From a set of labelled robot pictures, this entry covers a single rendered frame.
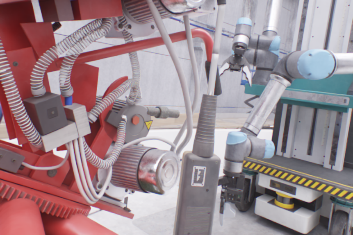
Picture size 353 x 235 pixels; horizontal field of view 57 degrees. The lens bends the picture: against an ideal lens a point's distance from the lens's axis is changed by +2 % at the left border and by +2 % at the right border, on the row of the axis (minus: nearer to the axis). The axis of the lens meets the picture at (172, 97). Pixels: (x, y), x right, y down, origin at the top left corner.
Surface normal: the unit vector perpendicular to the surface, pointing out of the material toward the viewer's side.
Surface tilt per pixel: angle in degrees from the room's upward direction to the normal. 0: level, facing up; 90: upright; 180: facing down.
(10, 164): 90
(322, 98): 90
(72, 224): 41
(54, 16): 110
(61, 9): 90
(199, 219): 90
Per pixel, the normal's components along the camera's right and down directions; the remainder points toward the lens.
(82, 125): 0.72, 0.13
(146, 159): -0.48, -0.62
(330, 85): -0.65, -0.04
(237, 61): -0.07, -0.36
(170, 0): -0.41, 0.77
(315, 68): 0.11, 0.09
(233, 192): -0.28, 0.03
